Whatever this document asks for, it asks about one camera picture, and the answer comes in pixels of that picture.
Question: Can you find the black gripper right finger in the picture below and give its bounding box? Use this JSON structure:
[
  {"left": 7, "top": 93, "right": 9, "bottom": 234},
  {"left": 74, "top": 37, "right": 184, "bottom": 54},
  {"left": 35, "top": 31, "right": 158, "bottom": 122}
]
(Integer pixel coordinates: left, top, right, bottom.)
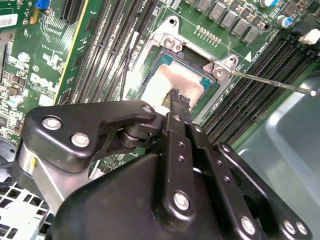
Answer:
[{"left": 181, "top": 96, "right": 313, "bottom": 240}]

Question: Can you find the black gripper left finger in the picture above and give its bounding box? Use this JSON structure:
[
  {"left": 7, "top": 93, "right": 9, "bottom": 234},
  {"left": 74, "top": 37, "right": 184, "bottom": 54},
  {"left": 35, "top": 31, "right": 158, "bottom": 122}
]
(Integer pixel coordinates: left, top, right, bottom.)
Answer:
[{"left": 21, "top": 87, "right": 198, "bottom": 222}]

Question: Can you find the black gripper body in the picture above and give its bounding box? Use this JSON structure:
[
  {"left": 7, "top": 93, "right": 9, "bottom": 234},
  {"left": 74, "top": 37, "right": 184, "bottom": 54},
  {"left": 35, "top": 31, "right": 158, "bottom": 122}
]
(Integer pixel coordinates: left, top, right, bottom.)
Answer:
[{"left": 49, "top": 149, "right": 237, "bottom": 240}]

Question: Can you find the silver-topped CPU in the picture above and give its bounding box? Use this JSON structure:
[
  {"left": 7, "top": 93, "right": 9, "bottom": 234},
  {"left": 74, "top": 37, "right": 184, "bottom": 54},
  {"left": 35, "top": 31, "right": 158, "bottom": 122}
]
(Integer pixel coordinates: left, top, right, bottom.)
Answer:
[{"left": 126, "top": 53, "right": 214, "bottom": 112}]

